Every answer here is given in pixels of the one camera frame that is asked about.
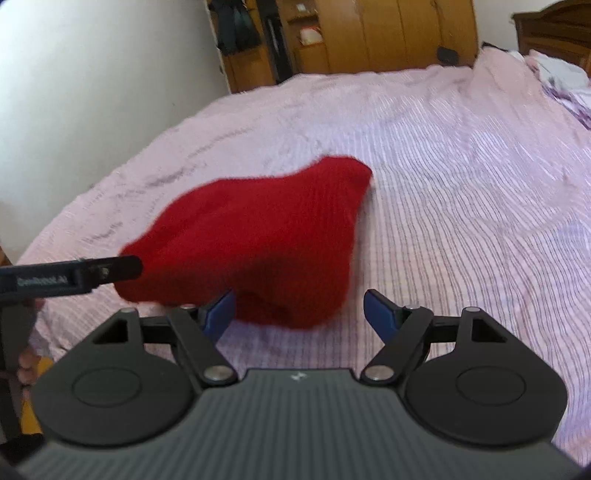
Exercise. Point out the red knitted sweater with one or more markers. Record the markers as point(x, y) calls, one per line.
point(258, 230)

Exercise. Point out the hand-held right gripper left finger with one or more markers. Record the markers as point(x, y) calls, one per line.
point(217, 318)

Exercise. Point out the wooden wardrobe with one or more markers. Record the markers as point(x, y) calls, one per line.
point(392, 32)

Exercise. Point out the small black device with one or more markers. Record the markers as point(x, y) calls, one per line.
point(448, 55)

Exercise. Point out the dark hanging clothes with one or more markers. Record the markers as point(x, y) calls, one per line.
point(235, 27)

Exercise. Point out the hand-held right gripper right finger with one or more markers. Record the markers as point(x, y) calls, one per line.
point(379, 316)

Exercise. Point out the person's left hand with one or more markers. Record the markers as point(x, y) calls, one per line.
point(27, 367)

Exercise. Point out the dark wooden headboard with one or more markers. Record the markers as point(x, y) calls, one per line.
point(554, 27)

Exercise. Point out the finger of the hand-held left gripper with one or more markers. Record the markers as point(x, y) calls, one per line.
point(117, 268)

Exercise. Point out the white box on shelf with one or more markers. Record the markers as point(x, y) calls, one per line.
point(310, 36)

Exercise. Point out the purple white pillow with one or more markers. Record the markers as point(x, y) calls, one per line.
point(575, 104)

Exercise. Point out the bed with pink checked sheet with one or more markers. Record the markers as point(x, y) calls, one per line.
point(461, 184)

